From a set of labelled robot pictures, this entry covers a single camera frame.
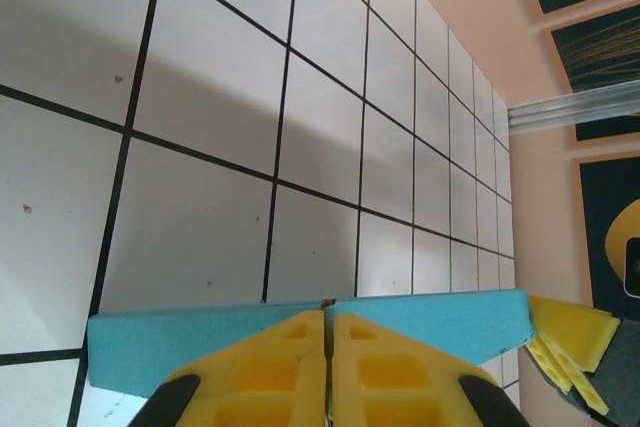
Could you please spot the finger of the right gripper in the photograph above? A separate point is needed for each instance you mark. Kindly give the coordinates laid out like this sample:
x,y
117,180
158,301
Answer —
x,y
565,372
570,327

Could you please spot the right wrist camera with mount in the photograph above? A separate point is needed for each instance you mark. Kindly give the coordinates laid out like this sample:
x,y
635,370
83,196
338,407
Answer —
x,y
634,267

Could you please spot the aluminium corner post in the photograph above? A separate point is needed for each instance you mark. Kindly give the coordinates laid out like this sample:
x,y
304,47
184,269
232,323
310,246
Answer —
x,y
575,114

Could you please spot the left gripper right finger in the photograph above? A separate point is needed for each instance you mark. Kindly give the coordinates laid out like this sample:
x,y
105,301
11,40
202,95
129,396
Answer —
x,y
395,377

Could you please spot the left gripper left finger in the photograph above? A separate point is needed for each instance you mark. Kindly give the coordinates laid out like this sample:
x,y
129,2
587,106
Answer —
x,y
260,372

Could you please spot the white teal paper box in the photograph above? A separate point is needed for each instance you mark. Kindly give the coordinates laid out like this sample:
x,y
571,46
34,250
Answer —
x,y
425,327

